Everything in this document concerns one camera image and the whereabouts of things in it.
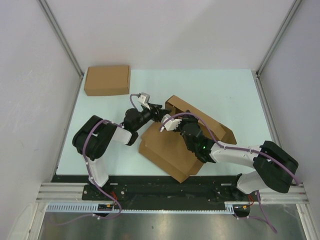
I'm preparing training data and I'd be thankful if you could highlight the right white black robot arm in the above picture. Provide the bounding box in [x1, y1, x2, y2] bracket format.
[178, 119, 299, 201]

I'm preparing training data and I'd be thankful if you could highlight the left aluminium frame post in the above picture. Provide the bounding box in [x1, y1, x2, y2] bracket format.
[36, 0, 84, 79]

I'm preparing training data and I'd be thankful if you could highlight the front aluminium extrusion rail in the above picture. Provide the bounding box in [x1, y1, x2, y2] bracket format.
[36, 182, 309, 204]

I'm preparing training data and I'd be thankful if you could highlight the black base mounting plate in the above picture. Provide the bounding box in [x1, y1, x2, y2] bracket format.
[82, 175, 258, 203]

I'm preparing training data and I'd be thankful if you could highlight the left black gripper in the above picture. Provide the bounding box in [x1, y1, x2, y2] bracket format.
[133, 102, 171, 131]

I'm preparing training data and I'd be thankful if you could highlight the closed brown cardboard box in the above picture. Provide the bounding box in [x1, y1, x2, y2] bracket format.
[84, 65, 131, 97]

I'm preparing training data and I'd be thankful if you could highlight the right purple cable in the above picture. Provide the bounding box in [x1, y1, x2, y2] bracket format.
[159, 112, 303, 235]

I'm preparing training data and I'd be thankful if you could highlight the right aluminium frame post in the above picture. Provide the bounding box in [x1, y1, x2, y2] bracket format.
[255, 0, 304, 76]

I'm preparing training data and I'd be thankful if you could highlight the aluminium frame post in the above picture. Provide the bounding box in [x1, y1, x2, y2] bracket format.
[255, 0, 304, 76]
[36, 0, 84, 79]

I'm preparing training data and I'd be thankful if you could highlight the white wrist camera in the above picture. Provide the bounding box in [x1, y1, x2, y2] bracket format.
[159, 114, 182, 132]
[137, 92, 151, 110]

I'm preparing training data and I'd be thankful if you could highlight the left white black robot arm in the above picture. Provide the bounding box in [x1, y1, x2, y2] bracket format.
[72, 103, 171, 200]

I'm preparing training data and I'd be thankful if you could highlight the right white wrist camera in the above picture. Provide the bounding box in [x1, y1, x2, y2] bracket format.
[159, 114, 182, 132]

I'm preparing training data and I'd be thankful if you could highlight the white slotted cable duct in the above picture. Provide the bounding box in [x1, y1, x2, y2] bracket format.
[46, 202, 235, 215]

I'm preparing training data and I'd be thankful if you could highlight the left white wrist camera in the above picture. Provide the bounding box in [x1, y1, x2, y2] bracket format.
[137, 92, 151, 110]

